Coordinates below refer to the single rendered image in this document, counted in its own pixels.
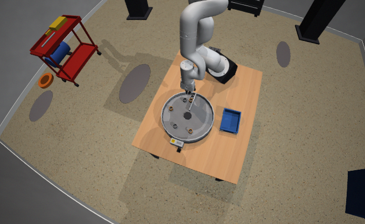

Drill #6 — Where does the blue crate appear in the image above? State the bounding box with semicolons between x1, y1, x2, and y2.
219;108;241;135

